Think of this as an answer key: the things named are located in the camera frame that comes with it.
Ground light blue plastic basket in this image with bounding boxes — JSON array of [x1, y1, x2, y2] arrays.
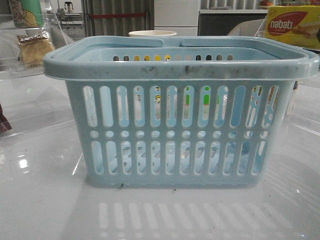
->
[[43, 36, 320, 187]]

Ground clear acrylic shelf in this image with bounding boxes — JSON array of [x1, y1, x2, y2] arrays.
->
[[0, 0, 73, 80], [254, 17, 320, 133]]

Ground clear acrylic shelf left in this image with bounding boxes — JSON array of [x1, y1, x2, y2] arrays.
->
[[0, 0, 73, 80]]

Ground clear acrylic shelf right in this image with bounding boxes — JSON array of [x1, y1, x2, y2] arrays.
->
[[254, 17, 320, 133]]

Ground packaged bread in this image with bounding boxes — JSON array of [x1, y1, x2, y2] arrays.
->
[[17, 31, 56, 69]]

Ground white drawer cabinet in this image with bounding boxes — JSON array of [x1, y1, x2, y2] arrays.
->
[[154, 0, 201, 36]]

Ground white paper cup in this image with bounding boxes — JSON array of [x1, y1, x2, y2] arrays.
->
[[128, 30, 177, 37]]

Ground yellow nabati wafer box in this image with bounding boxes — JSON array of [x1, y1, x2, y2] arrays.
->
[[263, 5, 320, 50]]

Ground dark red snack packet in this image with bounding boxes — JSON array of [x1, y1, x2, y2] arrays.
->
[[0, 105, 12, 134]]

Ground green cartoon printed cup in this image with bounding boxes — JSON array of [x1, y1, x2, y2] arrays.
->
[[8, 0, 44, 28]]

